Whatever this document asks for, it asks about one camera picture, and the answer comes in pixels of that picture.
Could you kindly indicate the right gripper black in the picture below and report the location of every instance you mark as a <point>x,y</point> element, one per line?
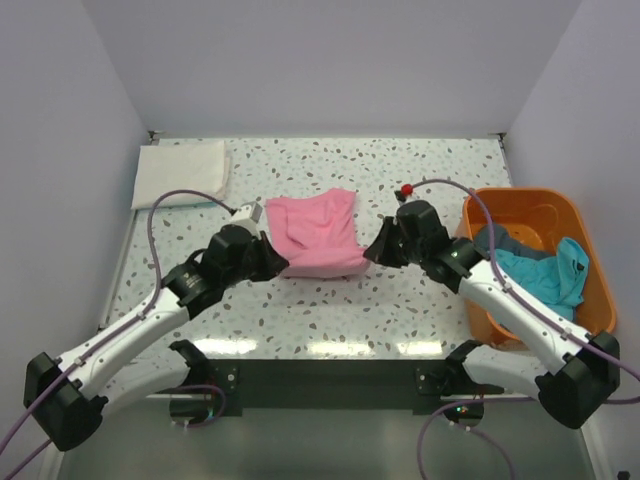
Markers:
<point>379,251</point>

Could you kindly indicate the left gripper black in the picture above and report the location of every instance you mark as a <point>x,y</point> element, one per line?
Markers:
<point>272,262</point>

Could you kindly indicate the pink t shirt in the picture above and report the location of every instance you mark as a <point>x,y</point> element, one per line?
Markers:
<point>317,235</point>

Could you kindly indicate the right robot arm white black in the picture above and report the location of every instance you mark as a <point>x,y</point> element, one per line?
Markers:
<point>568,370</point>

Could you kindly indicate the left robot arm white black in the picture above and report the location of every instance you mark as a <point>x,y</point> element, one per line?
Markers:
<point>67,395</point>

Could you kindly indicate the grey t shirt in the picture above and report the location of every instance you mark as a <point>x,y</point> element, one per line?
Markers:
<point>504,241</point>

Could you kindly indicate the folded white t shirt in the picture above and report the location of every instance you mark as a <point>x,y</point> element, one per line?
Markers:
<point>200,166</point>

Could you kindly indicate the orange plastic basket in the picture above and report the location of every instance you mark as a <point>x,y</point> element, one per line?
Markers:
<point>540,218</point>

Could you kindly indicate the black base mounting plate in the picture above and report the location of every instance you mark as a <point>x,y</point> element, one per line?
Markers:
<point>420,386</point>

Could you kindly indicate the turquoise t shirt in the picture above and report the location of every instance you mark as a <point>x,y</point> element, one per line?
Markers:
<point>557,281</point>

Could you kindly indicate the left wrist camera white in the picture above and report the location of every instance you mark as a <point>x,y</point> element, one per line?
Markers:
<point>248,216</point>

